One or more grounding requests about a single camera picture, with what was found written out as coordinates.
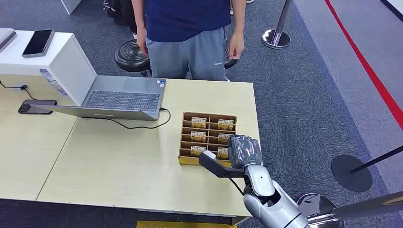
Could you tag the white furniture corner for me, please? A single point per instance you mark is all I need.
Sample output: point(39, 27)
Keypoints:
point(70, 4)

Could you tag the chrome stanchion post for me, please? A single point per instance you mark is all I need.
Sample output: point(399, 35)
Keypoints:
point(276, 38)

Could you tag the person's left forearm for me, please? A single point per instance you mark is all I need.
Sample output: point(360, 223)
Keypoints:
point(239, 15)

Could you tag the black round stool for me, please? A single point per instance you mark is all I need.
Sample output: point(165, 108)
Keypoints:
point(130, 56)

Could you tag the grey open laptop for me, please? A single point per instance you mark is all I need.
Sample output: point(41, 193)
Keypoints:
point(126, 99)

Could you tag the person's left hand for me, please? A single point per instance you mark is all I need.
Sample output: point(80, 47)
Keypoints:
point(236, 47)

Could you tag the yellow floor marker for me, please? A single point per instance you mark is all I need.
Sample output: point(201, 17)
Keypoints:
point(182, 225)

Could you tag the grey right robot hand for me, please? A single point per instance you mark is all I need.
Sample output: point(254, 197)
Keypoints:
point(245, 151)

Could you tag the black stanchion post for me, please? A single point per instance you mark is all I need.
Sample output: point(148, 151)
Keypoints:
point(351, 174)

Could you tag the black smartphone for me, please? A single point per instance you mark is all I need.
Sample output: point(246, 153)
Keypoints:
point(28, 108)

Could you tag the brown cardboard card holder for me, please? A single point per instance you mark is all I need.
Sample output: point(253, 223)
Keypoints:
point(208, 130)

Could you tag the clear sticker label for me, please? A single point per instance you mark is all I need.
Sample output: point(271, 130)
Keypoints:
point(53, 82)

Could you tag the person's hand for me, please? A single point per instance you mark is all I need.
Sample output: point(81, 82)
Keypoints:
point(141, 42)
point(236, 47)

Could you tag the person's right hand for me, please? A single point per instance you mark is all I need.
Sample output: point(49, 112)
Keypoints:
point(141, 42)

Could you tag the person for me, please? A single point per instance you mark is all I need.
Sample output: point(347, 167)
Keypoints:
point(185, 31)

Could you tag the hotel key card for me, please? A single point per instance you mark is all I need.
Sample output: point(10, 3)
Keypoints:
point(224, 138)
point(225, 124)
point(198, 136)
point(222, 153)
point(199, 122)
point(198, 150)

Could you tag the smartphone with grey frame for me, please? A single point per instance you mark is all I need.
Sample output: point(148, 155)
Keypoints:
point(38, 42)

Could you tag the white box cabinet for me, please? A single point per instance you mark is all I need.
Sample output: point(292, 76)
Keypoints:
point(69, 69)

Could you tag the person's right forearm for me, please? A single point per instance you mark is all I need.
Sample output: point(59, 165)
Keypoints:
point(138, 14)

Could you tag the grey closed tablet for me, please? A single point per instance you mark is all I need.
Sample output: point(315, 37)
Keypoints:
point(5, 35)

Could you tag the black wrist camera with pale box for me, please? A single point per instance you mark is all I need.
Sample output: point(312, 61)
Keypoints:
point(217, 168)

